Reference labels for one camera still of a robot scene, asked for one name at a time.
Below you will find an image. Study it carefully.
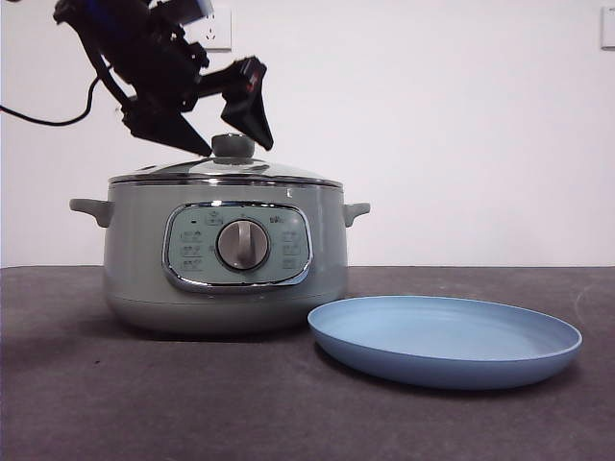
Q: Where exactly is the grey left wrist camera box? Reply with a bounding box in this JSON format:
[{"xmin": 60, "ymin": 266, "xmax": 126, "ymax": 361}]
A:
[{"xmin": 180, "ymin": 0, "xmax": 215, "ymax": 25}]

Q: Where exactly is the glass lid with green knob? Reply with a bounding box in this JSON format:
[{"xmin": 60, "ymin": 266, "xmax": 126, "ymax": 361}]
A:
[{"xmin": 107, "ymin": 134, "xmax": 343, "ymax": 188}]

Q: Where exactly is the pale green electric steamer pot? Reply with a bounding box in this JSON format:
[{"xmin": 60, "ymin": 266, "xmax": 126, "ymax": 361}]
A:
[{"xmin": 68, "ymin": 182, "xmax": 372, "ymax": 336}]

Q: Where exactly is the white wall switch plate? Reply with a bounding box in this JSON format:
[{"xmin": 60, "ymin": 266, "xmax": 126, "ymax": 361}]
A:
[{"xmin": 600, "ymin": 7, "xmax": 615, "ymax": 50}]

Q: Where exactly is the blue round plate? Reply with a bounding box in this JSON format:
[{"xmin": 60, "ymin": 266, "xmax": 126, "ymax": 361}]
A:
[{"xmin": 307, "ymin": 296, "xmax": 583, "ymax": 390}]

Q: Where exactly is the white wall socket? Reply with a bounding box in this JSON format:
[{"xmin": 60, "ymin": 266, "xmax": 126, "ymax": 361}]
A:
[{"xmin": 197, "ymin": 8, "xmax": 233, "ymax": 52}]

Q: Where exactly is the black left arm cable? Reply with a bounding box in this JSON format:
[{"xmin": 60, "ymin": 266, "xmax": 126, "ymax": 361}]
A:
[{"xmin": 0, "ymin": 76, "xmax": 105, "ymax": 128}]

